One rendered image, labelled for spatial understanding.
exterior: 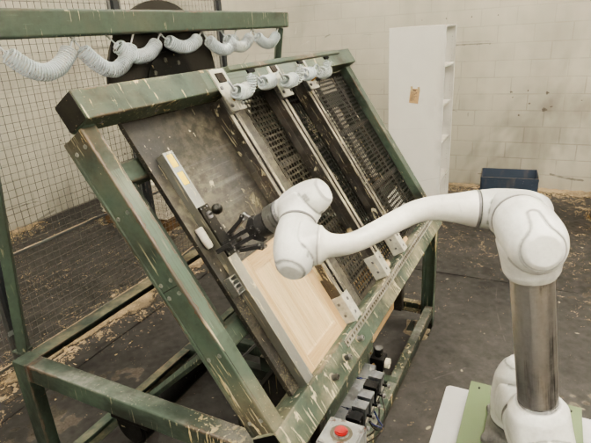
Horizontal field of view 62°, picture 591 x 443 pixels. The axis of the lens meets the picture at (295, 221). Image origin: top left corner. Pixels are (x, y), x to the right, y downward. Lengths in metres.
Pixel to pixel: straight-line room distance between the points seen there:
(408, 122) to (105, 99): 4.34
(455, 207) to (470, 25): 5.60
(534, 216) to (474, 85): 5.74
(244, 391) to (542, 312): 0.88
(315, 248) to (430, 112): 4.44
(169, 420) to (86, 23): 1.55
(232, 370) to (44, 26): 1.40
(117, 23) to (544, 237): 1.86
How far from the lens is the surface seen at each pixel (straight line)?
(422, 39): 5.54
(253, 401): 1.64
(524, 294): 1.30
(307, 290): 2.03
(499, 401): 1.68
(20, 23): 2.08
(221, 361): 1.62
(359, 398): 2.02
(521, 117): 6.90
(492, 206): 1.35
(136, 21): 2.46
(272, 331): 1.79
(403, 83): 5.61
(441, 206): 1.35
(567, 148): 6.97
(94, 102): 1.64
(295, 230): 1.24
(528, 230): 1.18
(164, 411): 2.02
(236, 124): 2.07
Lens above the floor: 2.06
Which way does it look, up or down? 21 degrees down
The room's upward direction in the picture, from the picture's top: 4 degrees counter-clockwise
